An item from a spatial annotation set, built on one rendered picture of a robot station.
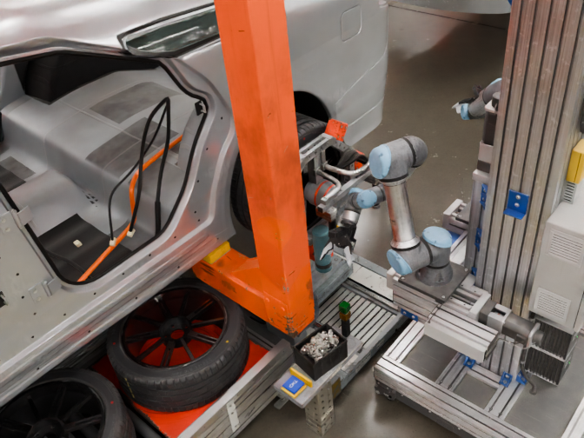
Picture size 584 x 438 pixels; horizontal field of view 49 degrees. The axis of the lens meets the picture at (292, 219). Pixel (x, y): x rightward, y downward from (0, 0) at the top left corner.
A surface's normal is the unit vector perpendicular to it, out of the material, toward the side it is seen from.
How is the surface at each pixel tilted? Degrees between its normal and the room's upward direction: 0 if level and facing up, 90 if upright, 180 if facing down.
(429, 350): 0
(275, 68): 90
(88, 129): 6
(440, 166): 0
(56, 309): 92
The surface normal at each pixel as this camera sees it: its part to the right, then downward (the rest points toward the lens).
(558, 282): -0.63, 0.54
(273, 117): 0.75, 0.37
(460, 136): -0.09, -0.77
